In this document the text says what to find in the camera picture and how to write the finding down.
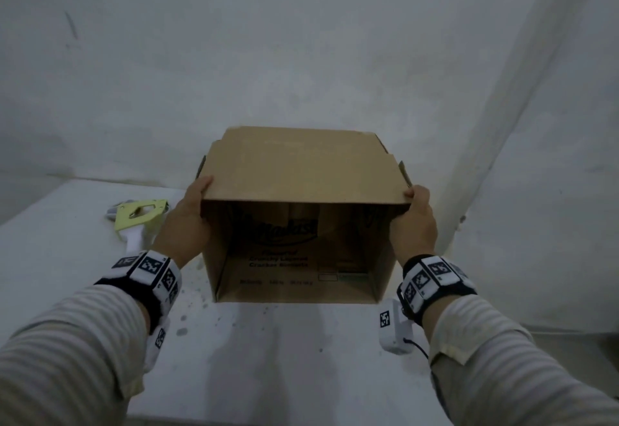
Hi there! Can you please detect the yellow tape dispenser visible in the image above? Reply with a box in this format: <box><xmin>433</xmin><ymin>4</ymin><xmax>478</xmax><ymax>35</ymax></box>
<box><xmin>105</xmin><ymin>198</ymin><xmax>170</xmax><ymax>256</ymax></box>

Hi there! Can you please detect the black camera cable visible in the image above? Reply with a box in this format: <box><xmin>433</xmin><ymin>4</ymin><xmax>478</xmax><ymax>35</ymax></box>
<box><xmin>402</xmin><ymin>337</ymin><xmax>431</xmax><ymax>362</ymax></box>

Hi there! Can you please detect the person's left hand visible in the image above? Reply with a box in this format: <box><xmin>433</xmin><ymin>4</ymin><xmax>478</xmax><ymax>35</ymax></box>
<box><xmin>152</xmin><ymin>175</ymin><xmax>215</xmax><ymax>270</ymax></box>

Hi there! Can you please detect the person's right forearm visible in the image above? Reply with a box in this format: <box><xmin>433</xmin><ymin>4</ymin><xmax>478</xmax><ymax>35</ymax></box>
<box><xmin>423</xmin><ymin>294</ymin><xmax>619</xmax><ymax>426</ymax></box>

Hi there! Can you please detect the person's left forearm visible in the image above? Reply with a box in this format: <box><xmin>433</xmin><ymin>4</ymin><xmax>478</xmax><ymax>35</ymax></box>
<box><xmin>0</xmin><ymin>284</ymin><xmax>152</xmax><ymax>426</ymax></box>

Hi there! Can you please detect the person's right hand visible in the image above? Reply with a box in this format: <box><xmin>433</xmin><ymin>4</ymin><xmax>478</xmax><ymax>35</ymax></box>
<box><xmin>388</xmin><ymin>185</ymin><xmax>439</xmax><ymax>269</ymax></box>

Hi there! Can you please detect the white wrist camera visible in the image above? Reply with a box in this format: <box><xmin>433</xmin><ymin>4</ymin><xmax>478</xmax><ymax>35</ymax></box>
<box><xmin>143</xmin><ymin>316</ymin><xmax>171</xmax><ymax>373</ymax></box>
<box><xmin>377</xmin><ymin>297</ymin><xmax>416</xmax><ymax>356</ymax></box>

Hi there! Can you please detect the black marker wristband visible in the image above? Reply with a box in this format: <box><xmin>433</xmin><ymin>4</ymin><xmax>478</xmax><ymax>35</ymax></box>
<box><xmin>94</xmin><ymin>249</ymin><xmax>182</xmax><ymax>336</ymax></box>
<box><xmin>396</xmin><ymin>253</ymin><xmax>478</xmax><ymax>329</ymax></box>

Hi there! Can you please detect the brown cardboard box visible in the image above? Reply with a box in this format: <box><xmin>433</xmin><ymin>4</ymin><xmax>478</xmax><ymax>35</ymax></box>
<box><xmin>197</xmin><ymin>125</ymin><xmax>413</xmax><ymax>305</ymax></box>

